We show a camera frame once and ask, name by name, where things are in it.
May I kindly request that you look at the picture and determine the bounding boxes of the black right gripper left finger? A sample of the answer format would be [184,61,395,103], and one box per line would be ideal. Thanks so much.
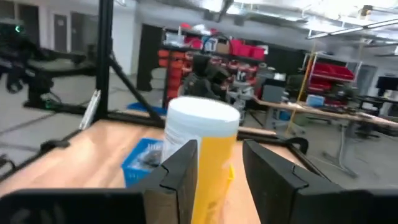
[127,139,199,224]

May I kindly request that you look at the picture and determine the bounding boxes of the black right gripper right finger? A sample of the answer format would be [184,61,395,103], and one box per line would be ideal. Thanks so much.
[242,139,343,224]

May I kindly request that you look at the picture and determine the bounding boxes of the blue plastic slotted basket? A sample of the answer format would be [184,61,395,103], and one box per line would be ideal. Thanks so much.
[121,138,165,188]

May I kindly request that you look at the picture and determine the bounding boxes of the white wipes canister yellow label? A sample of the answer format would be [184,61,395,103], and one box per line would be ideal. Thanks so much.
[161,95,241,224]

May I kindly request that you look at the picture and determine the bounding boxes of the long wooden workbench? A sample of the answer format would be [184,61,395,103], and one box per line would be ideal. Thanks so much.
[253,96,398,131]

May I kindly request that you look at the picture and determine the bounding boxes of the light blue storage box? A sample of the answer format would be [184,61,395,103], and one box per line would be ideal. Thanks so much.
[306,94,326,108]

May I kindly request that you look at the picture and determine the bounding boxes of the metal rack red bins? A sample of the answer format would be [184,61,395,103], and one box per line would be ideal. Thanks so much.
[306,51,364,108]

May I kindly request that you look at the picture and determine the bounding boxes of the background shelving with red bins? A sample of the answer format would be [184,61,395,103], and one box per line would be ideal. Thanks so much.
[157,22,269,108]

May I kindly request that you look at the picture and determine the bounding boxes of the black background monitor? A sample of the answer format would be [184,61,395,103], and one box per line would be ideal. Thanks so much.
[374,75,398,98]

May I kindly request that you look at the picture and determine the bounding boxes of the black background robot station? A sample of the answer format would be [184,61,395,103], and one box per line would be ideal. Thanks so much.
[0,18,98,110]

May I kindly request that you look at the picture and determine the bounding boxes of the long ceiling light strip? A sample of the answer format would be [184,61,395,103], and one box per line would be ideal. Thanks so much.
[306,17,398,40]

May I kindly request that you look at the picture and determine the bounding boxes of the black frame clamp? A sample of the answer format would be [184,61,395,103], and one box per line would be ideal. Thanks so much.
[39,139,72,154]
[284,136,310,156]

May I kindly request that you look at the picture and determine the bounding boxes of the silver aluminium bracket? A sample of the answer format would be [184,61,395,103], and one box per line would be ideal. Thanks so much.
[78,89,103,131]

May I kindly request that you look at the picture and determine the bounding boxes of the black aluminium table frame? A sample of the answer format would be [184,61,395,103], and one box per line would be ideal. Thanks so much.
[0,0,330,187]

